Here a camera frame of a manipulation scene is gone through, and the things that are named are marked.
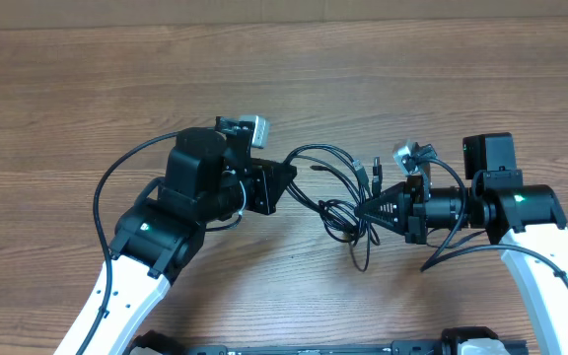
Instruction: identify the thick black usb cable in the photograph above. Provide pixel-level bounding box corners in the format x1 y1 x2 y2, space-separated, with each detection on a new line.
282 143 387 246

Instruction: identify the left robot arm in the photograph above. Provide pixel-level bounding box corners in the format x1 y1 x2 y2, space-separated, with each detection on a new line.
56 123 297 354

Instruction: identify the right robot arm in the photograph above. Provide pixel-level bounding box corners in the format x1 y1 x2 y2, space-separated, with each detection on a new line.
355 132 568 354

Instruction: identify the cardboard back panel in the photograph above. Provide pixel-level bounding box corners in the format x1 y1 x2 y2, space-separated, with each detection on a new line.
0 0 568 30

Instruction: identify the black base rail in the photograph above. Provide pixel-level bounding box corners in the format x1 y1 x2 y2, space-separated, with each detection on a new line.
124 326 530 355

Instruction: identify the thin black usb cable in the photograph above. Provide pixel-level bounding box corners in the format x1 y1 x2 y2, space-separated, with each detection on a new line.
309 165 384 273

